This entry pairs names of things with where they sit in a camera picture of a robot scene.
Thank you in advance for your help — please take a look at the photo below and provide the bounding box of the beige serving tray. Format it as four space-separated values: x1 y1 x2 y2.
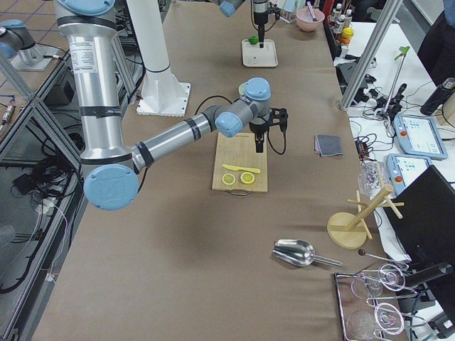
242 38 278 67

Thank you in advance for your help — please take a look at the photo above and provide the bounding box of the bamboo cutting board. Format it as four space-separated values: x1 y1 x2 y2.
212 133 268 195

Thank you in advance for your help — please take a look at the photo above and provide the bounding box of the black monitor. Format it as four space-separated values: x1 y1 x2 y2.
385 166 454 266

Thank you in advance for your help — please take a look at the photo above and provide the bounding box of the wire glass rack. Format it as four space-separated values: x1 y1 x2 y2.
333 263 427 340

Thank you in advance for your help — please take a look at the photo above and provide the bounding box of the mint green bowl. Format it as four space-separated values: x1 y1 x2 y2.
238 82 246 96

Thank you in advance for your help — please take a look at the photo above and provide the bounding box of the pink bowl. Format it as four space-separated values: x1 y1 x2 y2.
296 8 325 32

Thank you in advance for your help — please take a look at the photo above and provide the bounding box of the teach pendant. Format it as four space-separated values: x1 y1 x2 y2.
393 114 449 160
386 153 432 195

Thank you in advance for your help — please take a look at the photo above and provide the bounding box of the lemon slice lower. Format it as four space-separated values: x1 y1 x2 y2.
221 173 236 185

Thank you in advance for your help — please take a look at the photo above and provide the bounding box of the teach pendant far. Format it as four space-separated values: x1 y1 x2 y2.
393 114 449 160

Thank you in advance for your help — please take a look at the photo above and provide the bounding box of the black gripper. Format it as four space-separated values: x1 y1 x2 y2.
249 117 267 153
252 1 268 48

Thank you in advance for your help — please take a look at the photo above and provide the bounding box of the aluminium frame post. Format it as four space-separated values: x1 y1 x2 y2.
339 0 402 112

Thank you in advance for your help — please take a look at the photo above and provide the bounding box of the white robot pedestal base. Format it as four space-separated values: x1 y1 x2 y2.
127 0 191 117

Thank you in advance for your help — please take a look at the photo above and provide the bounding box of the teach pendant near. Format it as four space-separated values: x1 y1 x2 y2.
386 153 432 195

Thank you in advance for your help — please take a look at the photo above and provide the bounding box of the grey folded cloth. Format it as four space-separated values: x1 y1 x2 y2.
314 134 343 157

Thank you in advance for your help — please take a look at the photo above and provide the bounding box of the lemon slice upper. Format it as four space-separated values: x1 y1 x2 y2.
240 171 255 185

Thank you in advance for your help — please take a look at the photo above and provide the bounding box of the yellow plastic knife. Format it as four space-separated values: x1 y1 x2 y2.
222 163 261 174

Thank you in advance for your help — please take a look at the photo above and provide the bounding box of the black water bottle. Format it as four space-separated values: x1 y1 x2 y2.
420 77 454 116

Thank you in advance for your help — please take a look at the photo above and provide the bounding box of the green lime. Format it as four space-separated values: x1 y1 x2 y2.
248 36 259 45

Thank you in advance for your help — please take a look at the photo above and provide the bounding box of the wooden mug tree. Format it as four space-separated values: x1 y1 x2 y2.
327 185 405 249

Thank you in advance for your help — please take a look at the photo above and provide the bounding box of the lemon slice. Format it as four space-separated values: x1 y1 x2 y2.
240 171 255 185
221 173 236 185

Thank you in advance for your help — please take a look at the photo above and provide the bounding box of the metal scoop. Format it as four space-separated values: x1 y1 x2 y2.
272 239 342 267

